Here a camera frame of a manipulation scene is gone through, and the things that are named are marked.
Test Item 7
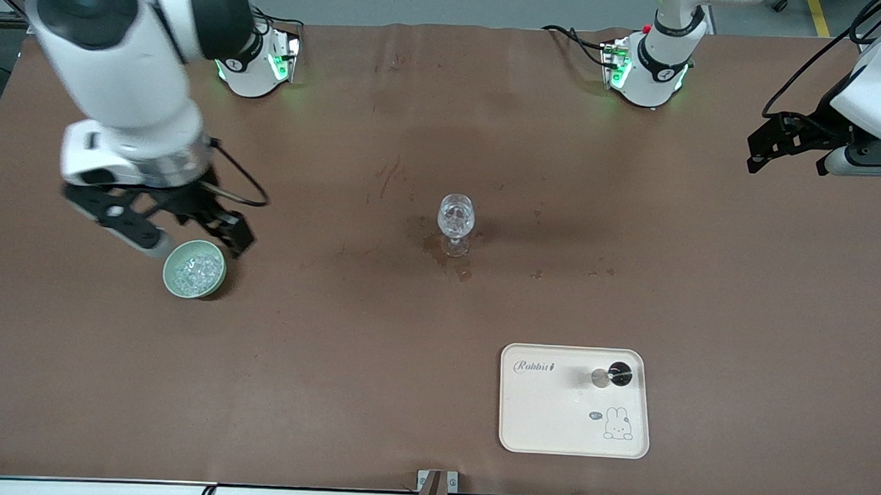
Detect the clear ice cubes pile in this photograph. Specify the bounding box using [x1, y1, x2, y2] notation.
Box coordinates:
[174, 248, 222, 294]

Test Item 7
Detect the metal double jigger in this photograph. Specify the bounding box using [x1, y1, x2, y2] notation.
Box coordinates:
[590, 360, 633, 390]

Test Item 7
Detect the clear stemmed wine glass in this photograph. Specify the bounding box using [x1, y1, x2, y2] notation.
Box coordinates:
[436, 193, 477, 259]

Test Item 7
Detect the pale green ceramic bowl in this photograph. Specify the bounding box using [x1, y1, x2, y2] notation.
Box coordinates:
[162, 239, 228, 300]

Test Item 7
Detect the brown table cover sheet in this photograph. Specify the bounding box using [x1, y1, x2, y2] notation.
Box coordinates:
[0, 7, 881, 495]

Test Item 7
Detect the cream rabbit print tray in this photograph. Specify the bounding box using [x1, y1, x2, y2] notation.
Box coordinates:
[497, 343, 653, 460]

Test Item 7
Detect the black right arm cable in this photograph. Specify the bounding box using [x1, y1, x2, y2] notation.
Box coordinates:
[207, 138, 272, 209]

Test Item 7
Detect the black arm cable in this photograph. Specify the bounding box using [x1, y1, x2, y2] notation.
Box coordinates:
[207, 138, 272, 209]
[762, 0, 881, 126]

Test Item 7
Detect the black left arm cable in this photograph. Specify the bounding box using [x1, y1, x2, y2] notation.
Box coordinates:
[762, 0, 881, 126]

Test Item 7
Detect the black right base cable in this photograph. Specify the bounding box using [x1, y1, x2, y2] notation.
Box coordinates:
[250, 7, 305, 47]

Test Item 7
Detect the black base cable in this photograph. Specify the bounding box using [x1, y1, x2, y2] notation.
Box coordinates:
[250, 7, 305, 47]
[540, 24, 612, 68]

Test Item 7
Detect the black left base cable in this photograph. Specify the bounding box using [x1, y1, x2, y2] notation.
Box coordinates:
[540, 24, 612, 68]

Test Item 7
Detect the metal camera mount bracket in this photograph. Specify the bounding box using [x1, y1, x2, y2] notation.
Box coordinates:
[417, 469, 459, 495]

